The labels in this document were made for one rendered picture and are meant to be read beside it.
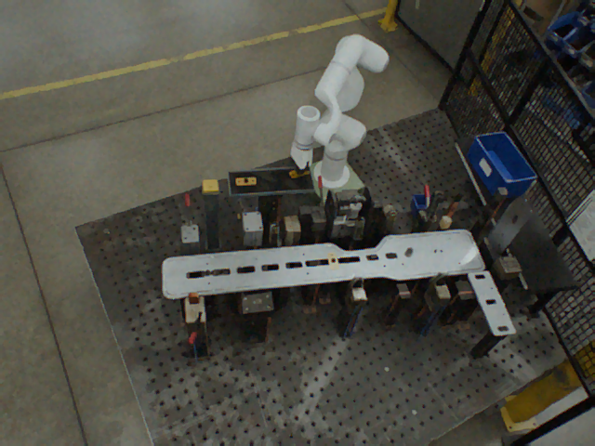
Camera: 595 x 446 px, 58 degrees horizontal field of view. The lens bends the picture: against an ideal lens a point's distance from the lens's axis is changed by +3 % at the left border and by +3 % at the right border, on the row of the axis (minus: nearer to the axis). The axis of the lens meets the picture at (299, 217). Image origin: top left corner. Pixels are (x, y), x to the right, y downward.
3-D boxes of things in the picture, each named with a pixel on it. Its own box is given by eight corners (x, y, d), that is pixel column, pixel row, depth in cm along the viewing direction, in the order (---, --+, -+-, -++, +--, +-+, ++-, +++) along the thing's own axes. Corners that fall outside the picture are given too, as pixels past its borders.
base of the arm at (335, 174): (309, 163, 283) (311, 141, 268) (341, 157, 288) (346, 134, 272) (321, 191, 274) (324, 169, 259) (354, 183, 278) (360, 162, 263)
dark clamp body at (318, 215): (300, 272, 255) (310, 227, 224) (296, 250, 262) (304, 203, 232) (322, 270, 257) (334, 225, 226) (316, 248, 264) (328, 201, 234)
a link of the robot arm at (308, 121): (321, 137, 208) (300, 126, 210) (325, 111, 197) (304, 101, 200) (310, 149, 203) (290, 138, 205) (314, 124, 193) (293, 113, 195)
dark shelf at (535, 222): (527, 295, 225) (530, 291, 223) (453, 142, 277) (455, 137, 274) (575, 290, 229) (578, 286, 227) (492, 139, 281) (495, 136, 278)
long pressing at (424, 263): (163, 306, 206) (162, 304, 204) (162, 257, 219) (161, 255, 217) (487, 271, 231) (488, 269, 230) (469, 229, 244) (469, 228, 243)
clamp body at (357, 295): (337, 341, 235) (350, 305, 208) (331, 316, 243) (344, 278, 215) (356, 338, 237) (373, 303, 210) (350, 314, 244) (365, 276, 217)
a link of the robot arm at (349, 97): (341, 148, 250) (312, 133, 254) (352, 135, 258) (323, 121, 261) (369, 54, 213) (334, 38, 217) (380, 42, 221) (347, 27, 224)
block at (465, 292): (437, 330, 244) (458, 302, 222) (429, 308, 250) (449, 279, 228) (456, 328, 246) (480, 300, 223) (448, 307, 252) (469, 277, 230)
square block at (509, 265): (473, 311, 252) (505, 272, 223) (467, 296, 257) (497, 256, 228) (489, 309, 253) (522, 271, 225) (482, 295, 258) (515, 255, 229)
